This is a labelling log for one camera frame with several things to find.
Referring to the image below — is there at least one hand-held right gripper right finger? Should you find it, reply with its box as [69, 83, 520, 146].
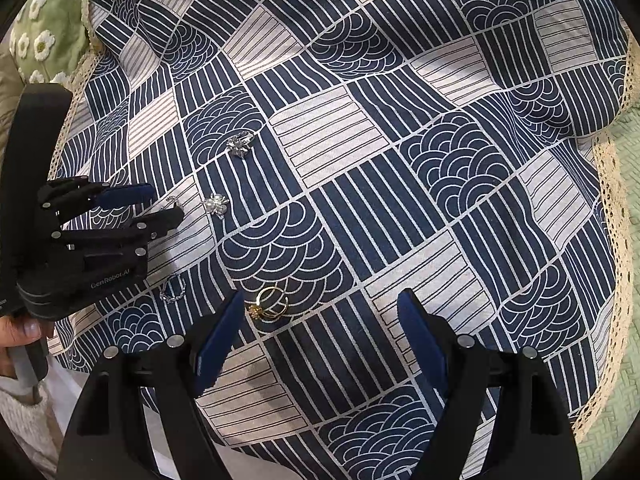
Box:
[396, 287, 584, 480]

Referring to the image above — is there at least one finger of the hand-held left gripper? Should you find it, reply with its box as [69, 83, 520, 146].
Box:
[39, 176, 156, 222]
[50, 208, 186, 262]

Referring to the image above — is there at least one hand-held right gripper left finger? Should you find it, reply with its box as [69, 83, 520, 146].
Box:
[55, 289, 246, 480]

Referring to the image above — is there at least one gold ring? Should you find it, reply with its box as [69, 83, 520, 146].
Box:
[248, 285, 291, 321]

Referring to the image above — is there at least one person's left hand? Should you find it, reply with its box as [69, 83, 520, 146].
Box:
[0, 316, 57, 378]

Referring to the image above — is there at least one green daisy pillow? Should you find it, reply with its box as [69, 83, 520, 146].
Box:
[9, 0, 98, 88]

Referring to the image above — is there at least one blue white patterned cloth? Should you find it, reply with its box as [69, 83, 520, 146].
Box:
[47, 0, 635, 480]

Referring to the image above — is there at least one silver chain ring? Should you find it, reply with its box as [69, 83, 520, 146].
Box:
[159, 274, 188, 306]

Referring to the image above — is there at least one silver pearl flower ring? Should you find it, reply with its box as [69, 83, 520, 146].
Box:
[202, 192, 231, 218]

